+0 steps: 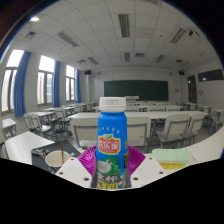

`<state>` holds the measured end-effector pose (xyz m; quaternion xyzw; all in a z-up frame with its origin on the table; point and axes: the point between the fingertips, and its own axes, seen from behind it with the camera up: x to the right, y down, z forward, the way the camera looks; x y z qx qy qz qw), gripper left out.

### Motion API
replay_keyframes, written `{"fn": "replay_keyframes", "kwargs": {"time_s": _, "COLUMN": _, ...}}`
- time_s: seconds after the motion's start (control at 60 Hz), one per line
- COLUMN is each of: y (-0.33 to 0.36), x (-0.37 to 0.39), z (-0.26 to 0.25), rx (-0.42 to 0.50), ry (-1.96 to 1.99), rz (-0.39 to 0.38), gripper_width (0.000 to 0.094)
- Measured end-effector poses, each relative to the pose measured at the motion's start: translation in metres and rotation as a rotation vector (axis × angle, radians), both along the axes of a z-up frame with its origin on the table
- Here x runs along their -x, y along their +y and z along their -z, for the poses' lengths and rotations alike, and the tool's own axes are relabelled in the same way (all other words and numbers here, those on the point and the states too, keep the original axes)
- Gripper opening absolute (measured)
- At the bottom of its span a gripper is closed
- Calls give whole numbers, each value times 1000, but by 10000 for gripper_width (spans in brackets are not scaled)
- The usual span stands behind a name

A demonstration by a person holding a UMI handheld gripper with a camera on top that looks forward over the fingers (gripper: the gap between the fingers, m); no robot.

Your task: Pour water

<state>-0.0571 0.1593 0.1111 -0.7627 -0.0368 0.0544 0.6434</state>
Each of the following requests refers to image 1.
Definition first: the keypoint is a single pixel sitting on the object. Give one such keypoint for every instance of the black flat pad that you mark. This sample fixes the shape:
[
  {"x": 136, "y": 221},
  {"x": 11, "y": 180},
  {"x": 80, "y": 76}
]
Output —
[{"x": 71, "y": 148}]

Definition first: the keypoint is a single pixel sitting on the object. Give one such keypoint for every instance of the blue white-capped drink bottle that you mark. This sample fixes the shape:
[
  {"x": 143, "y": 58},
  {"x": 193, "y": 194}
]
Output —
[{"x": 112, "y": 133}]

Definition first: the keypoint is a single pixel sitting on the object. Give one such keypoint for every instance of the ceiling light panels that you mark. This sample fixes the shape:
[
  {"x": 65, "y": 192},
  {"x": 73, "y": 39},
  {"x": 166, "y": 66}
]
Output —
[{"x": 124, "y": 25}]

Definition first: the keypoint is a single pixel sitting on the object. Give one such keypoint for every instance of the wide blue curtain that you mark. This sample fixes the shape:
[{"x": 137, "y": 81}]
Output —
[{"x": 20, "y": 86}]

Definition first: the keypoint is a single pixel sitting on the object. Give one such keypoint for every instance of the long dark wall window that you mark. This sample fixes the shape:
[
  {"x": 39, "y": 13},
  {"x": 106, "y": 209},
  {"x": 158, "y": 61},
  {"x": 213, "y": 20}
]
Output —
[{"x": 210, "y": 75}]

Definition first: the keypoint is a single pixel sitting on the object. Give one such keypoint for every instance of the dark green blackboard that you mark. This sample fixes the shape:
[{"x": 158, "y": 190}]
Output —
[{"x": 136, "y": 90}]

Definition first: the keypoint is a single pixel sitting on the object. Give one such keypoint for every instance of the dark door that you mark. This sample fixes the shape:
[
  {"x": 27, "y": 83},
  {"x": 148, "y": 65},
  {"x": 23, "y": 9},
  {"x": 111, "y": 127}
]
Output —
[{"x": 192, "y": 90}]

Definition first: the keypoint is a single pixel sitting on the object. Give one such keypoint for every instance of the white classroom desks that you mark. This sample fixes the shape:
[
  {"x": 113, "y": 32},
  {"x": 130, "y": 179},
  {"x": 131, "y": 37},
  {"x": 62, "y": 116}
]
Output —
[{"x": 160, "y": 115}]

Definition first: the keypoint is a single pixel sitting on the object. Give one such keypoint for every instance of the black wall speaker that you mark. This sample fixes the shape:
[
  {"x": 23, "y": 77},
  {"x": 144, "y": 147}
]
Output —
[
  {"x": 88, "y": 72},
  {"x": 181, "y": 72}
]

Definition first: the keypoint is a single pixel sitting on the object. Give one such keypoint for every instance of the large bright window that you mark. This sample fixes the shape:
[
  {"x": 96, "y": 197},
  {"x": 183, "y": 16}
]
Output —
[
  {"x": 8, "y": 83},
  {"x": 46, "y": 83},
  {"x": 70, "y": 83}
]

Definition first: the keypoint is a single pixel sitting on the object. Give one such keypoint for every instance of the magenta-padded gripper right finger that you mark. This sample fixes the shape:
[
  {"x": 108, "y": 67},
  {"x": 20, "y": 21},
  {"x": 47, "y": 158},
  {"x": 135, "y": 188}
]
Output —
[{"x": 150, "y": 168}]

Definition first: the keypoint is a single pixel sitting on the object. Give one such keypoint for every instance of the thin brown stir stick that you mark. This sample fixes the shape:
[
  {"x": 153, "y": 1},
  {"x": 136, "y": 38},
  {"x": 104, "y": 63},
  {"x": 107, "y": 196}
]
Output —
[{"x": 62, "y": 150}]

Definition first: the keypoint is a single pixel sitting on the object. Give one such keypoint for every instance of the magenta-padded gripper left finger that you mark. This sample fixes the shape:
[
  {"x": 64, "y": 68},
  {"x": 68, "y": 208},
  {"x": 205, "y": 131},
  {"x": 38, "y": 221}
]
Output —
[{"x": 71, "y": 170}]

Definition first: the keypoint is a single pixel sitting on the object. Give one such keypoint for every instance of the narrow blue curtain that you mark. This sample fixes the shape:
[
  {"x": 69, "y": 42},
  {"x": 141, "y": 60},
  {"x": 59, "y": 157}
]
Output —
[
  {"x": 78, "y": 88},
  {"x": 57, "y": 90}
]

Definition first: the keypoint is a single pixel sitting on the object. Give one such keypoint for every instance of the green and yellow sponge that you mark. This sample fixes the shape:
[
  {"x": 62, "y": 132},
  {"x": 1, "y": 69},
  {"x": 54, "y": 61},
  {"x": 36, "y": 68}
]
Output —
[{"x": 170, "y": 156}]

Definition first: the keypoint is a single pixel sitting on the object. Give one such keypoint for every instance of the white classroom chairs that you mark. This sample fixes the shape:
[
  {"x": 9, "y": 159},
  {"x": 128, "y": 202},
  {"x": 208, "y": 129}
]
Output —
[{"x": 173, "y": 128}]

